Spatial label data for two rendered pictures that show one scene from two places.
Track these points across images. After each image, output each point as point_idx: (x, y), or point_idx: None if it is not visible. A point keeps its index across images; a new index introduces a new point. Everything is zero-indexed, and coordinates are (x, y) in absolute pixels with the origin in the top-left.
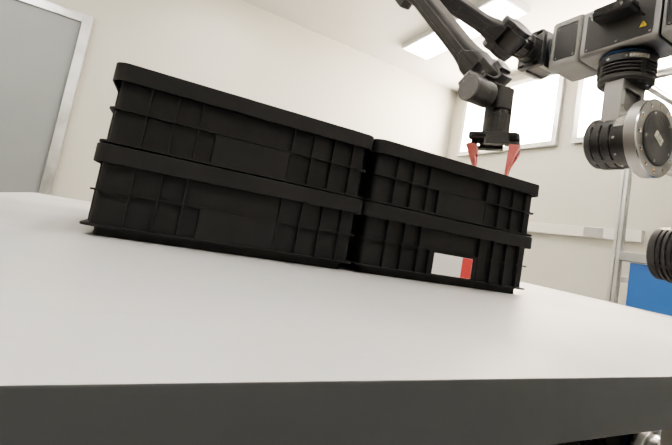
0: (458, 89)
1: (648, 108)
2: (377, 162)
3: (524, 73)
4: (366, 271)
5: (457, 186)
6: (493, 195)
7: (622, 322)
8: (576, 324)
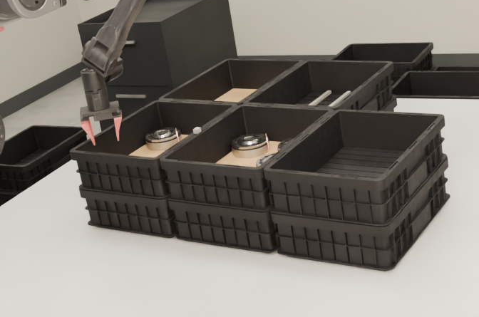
0: (122, 66)
1: None
2: (159, 113)
3: (55, 9)
4: None
5: (122, 137)
6: (102, 149)
7: (38, 221)
8: (68, 190)
